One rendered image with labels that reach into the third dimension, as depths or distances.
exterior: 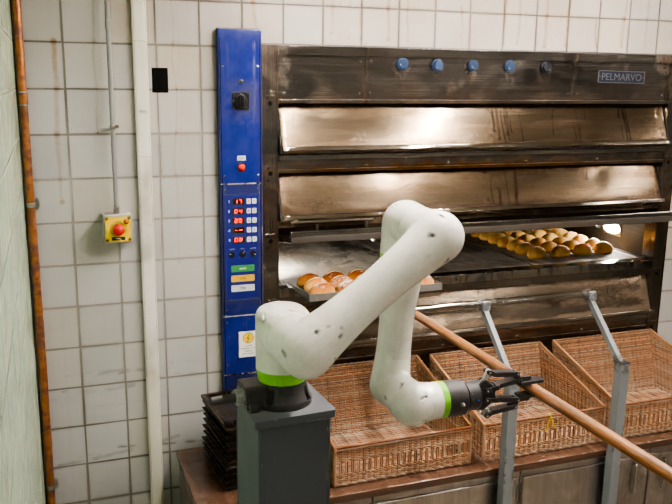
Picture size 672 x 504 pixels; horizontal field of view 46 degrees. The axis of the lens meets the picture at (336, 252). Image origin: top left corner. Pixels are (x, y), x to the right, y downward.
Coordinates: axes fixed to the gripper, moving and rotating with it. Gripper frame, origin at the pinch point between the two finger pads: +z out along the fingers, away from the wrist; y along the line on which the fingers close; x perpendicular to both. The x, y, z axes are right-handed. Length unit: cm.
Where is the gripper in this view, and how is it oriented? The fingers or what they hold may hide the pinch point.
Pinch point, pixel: (529, 387)
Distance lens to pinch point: 219.0
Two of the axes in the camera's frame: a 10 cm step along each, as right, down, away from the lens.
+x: 3.6, 2.1, -9.1
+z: 9.3, -0.6, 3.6
